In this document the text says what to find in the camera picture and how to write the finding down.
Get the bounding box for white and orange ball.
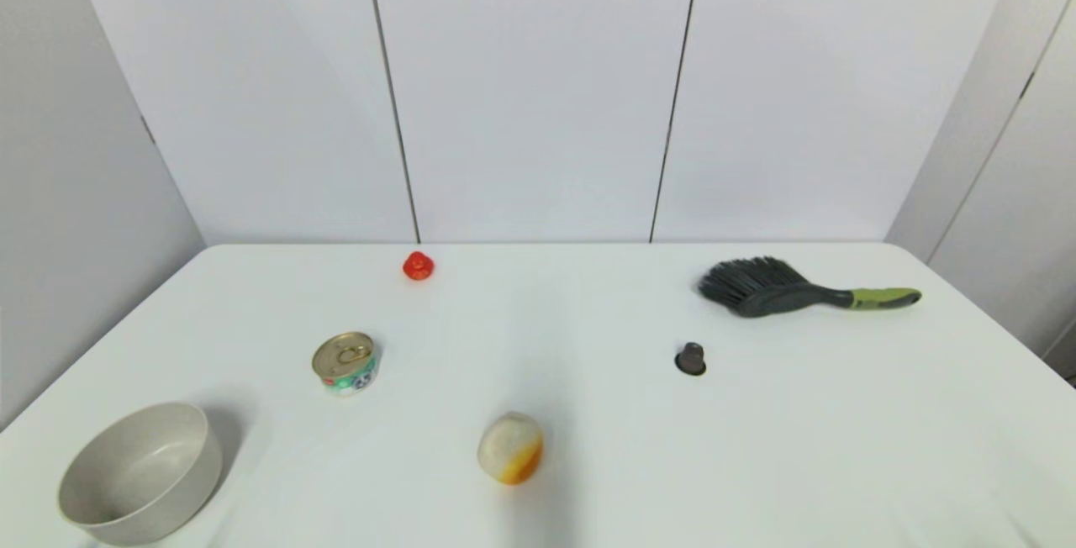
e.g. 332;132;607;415
477;412;545;486

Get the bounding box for grey-beige bowl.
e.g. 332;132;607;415
57;402;224;546

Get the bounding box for small tin can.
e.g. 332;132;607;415
311;331;380;398

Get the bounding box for grey brush with green handle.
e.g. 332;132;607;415
697;256;923;319

